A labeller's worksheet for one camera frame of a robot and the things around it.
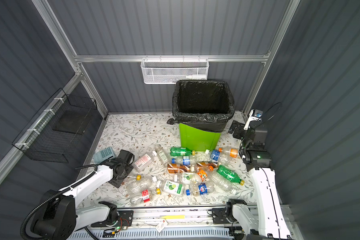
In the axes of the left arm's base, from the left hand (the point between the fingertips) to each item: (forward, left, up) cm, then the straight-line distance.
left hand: (126, 173), depth 86 cm
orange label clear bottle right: (+8, -65, +4) cm, 66 cm away
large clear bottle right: (-9, -52, +1) cm, 52 cm away
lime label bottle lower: (-10, -26, +1) cm, 28 cm away
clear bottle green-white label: (+8, -22, +4) cm, 23 cm away
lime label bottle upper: (-6, -36, +2) cm, 36 cm away
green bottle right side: (-6, -59, +4) cm, 60 cm away
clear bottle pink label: (+6, -10, +2) cm, 12 cm away
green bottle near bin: (+12, -33, +3) cm, 35 cm away
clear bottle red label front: (-14, -14, +3) cm, 20 cm away
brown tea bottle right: (+2, -48, +3) cm, 48 cm away
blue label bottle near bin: (+7, -54, +3) cm, 54 cm away
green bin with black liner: (+36, -48, +16) cm, 62 cm away
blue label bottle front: (-13, -43, +4) cm, 45 cm away
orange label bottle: (-5, -44, +8) cm, 45 cm away
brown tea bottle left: (0, -30, +3) cm, 30 cm away
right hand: (+7, -63, +32) cm, 71 cm away
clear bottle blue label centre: (+5, -36, +3) cm, 36 cm away
